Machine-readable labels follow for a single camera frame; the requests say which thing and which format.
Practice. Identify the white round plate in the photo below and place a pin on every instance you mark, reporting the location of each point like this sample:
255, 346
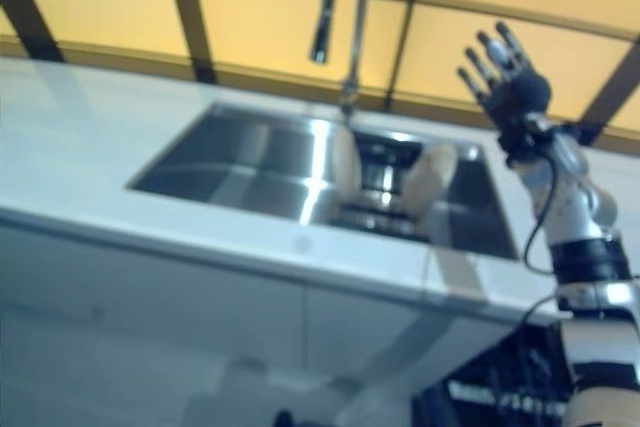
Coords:
345, 162
430, 172

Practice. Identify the black dish drying rack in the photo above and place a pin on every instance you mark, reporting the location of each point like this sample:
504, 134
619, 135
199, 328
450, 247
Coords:
385, 219

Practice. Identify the stainless steel sink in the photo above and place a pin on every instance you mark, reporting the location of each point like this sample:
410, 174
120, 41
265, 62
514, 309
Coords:
225, 157

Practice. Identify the white glossy cabinet door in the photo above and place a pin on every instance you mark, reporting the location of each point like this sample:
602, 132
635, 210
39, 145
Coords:
360, 337
150, 307

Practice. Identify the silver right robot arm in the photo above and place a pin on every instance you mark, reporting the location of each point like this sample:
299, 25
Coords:
575, 217

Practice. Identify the chrome kitchen faucet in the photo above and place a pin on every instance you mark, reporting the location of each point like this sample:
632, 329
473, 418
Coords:
357, 22

